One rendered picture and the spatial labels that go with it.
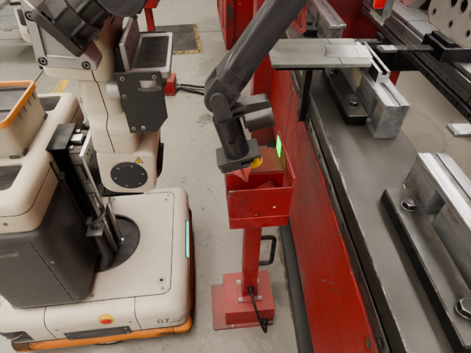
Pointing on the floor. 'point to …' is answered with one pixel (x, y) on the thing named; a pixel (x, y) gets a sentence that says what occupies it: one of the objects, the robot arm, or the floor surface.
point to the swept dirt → (284, 268)
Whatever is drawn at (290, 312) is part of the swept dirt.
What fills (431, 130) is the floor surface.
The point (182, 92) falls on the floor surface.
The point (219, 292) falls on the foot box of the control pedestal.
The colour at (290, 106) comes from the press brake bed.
